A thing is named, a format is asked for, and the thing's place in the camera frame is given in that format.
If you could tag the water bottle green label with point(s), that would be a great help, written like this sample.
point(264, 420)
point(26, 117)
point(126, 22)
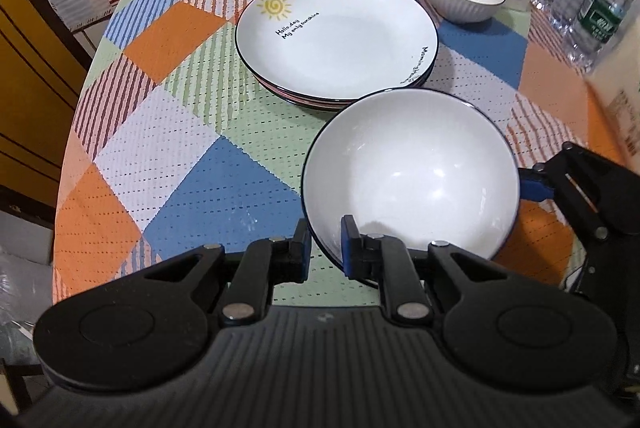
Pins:
point(600, 25)

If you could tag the checked patchwork tablecloth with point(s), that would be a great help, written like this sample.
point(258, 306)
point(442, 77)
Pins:
point(200, 132)

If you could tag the cream carton at right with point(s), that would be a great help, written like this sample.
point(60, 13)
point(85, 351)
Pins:
point(622, 87)

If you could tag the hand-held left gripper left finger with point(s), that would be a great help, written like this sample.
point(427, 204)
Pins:
point(300, 253)

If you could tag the white plate with sun print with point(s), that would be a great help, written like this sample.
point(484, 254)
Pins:
point(340, 42)

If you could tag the yellow wooden chair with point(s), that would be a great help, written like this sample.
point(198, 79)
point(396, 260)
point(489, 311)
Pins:
point(35, 72)

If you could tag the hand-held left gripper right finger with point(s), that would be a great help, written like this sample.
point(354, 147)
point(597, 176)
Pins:
point(350, 248)

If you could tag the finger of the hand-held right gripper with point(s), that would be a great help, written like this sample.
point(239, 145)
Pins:
point(537, 190)

